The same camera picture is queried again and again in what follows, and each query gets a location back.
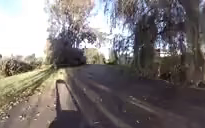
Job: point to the dark bush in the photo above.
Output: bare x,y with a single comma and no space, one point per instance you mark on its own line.
68,53

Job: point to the grey asphalt path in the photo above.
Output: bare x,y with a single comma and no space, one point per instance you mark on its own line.
123,100

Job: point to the large weeping willow tree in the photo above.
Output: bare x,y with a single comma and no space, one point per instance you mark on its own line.
176,40

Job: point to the row of bushes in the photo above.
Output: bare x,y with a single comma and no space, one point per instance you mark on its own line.
13,65

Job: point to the grass verge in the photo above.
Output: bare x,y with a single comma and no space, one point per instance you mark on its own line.
13,88

